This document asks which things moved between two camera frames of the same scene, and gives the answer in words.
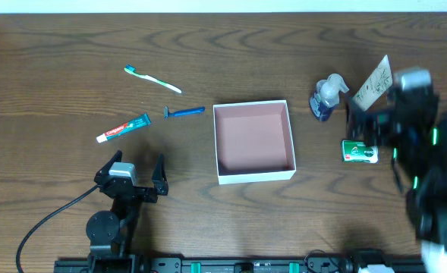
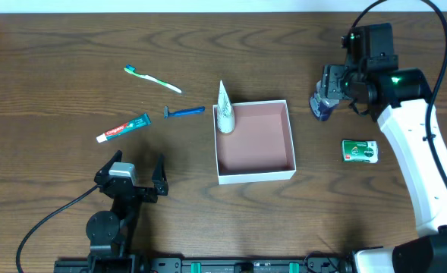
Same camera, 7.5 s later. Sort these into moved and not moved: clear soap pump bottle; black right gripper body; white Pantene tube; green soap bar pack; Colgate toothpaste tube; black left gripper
Moved: white Pantene tube; black right gripper body
Not moved: clear soap pump bottle; black left gripper; green soap bar pack; Colgate toothpaste tube
